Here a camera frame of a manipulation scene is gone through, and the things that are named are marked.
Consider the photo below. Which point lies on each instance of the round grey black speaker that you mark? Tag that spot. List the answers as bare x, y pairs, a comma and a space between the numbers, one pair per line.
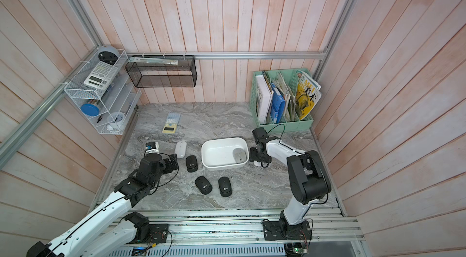
108, 55

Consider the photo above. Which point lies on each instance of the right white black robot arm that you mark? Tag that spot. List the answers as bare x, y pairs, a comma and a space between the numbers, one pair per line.
309, 183

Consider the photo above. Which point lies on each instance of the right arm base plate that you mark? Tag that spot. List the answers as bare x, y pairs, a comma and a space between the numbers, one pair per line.
280, 230

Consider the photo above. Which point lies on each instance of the white wire wall shelf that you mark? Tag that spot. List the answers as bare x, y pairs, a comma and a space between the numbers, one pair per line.
121, 95

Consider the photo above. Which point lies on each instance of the blue lid container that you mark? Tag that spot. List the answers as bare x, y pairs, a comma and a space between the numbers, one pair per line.
91, 107

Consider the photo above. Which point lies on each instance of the white grey desk calculator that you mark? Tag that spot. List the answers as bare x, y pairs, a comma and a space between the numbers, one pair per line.
101, 76

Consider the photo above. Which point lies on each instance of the white cup on shelf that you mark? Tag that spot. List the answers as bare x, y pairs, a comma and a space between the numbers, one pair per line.
115, 121

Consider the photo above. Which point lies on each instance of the aluminium rail base frame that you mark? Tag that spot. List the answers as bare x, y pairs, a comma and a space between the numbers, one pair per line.
249, 231

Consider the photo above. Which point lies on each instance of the black ribbed mouse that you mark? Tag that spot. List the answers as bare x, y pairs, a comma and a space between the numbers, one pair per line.
192, 164

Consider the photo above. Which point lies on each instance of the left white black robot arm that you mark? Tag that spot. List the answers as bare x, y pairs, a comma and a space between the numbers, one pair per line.
113, 224

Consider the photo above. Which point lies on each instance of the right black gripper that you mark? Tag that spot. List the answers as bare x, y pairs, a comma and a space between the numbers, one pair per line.
253, 156

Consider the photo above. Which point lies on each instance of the yellow blue calculator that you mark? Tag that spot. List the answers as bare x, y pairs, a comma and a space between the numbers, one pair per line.
171, 123

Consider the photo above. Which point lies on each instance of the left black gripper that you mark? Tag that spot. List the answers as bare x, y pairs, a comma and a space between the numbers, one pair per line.
166, 163

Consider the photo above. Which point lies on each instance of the flat packet on basket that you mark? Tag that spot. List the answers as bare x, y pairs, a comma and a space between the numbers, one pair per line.
148, 60

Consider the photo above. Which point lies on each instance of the black mesh wall basket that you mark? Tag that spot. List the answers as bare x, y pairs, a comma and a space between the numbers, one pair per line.
183, 75

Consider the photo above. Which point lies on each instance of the yellow art magazine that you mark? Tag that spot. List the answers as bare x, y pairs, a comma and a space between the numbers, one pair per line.
307, 94

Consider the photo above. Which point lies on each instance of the grey white mouse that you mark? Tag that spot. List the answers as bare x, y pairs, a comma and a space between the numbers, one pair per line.
239, 155

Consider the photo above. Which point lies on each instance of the white computer mouse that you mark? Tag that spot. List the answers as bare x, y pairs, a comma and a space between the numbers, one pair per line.
180, 149

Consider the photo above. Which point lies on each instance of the green plastic file crate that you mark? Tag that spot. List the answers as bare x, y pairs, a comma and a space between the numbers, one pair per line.
291, 79

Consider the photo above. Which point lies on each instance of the white plastic storage box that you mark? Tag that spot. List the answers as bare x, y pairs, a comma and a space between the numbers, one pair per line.
218, 154

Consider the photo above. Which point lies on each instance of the blue folder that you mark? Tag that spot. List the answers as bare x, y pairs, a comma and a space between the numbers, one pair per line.
278, 104

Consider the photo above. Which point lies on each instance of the thick white book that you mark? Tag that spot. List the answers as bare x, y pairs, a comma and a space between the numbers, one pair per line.
264, 99

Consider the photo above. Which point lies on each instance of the black mouse with logo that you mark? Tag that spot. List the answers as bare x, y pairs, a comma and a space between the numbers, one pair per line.
225, 187

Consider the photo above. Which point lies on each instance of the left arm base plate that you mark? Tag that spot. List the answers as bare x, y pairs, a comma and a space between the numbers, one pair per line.
154, 233

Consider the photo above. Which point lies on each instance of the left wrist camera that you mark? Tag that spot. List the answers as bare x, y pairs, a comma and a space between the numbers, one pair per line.
151, 147

